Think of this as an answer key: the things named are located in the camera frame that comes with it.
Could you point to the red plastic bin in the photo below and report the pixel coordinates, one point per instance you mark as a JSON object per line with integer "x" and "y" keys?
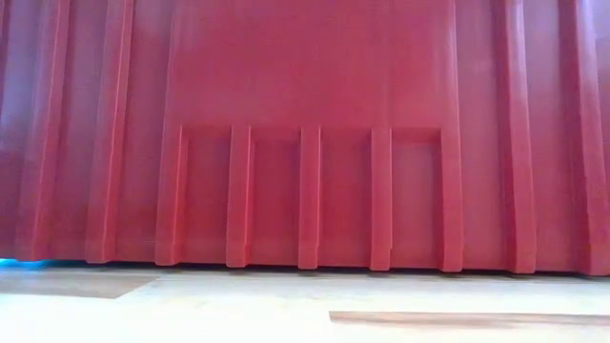
{"x": 310, "y": 95}

